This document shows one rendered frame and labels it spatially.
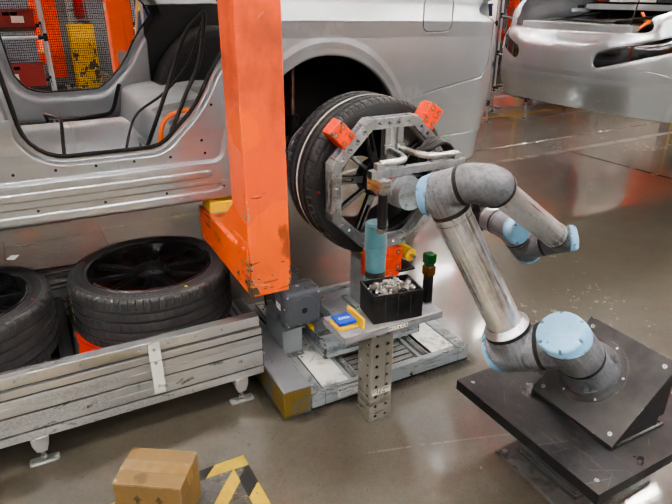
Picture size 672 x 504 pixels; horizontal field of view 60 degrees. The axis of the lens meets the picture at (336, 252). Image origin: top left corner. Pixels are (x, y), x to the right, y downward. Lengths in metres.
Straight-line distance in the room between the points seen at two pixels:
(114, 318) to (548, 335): 1.55
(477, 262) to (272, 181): 0.76
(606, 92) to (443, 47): 1.86
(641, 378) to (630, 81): 2.80
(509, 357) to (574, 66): 3.05
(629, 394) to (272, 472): 1.21
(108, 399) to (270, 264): 0.77
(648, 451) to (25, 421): 2.03
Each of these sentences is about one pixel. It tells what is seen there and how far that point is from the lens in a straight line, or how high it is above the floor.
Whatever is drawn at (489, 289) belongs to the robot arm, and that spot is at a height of 0.73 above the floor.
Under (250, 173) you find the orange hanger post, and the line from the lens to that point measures 2.02.
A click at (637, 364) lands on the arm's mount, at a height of 0.49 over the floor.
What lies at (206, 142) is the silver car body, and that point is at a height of 0.99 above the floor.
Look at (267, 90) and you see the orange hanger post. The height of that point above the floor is 1.27.
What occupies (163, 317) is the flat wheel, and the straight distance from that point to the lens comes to 2.35.
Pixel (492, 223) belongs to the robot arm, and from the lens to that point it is 2.12.
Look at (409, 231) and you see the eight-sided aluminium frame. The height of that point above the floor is 0.63.
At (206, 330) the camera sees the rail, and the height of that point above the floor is 0.38.
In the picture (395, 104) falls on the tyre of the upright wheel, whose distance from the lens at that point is 2.41.
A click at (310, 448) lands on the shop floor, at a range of 2.30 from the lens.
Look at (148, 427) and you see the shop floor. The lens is 2.50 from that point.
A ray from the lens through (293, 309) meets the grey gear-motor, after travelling 2.48.
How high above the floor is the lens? 1.56
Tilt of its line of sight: 24 degrees down
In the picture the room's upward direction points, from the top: straight up
